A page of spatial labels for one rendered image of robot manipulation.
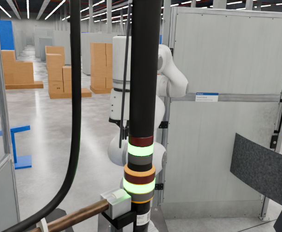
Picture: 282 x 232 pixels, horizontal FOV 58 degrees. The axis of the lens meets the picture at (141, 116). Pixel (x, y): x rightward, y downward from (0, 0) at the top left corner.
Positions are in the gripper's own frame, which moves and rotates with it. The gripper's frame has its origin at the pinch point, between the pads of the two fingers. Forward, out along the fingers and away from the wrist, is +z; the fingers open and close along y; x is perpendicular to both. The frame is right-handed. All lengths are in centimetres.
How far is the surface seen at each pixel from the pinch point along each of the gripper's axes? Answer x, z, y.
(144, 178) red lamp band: 53, -13, 0
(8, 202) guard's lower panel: -65, 72, 71
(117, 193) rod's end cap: 53, -12, 3
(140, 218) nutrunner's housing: 52, -7, 0
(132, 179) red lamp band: 52, -13, 1
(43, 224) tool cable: 59, -12, 11
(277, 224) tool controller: 9, 33, -57
